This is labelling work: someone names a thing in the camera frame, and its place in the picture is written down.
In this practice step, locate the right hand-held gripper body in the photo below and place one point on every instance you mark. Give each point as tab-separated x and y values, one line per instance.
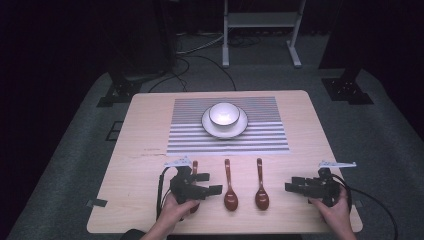
325	188

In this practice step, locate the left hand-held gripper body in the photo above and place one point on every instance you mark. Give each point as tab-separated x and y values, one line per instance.
184	190

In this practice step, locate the dark red spoon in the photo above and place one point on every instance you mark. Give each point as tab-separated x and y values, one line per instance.
230	199
195	165
262	198

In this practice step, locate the person's left hand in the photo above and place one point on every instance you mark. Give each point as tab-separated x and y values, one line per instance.
173	211

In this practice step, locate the person's right hand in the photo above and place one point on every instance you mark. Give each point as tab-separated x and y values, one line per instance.
336	215

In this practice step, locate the white plate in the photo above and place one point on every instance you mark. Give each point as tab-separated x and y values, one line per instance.
225	131

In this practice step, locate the striped placemat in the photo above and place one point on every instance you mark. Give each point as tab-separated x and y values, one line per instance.
260	133

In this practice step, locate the white bowl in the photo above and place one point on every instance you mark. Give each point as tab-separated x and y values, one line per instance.
224	114

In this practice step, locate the dark tape strip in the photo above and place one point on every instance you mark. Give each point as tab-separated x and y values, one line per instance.
97	202

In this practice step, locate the black stand base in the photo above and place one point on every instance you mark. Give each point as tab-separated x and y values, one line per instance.
346	88
120	93

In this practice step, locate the white metal stand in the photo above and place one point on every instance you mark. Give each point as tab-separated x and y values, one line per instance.
263	19

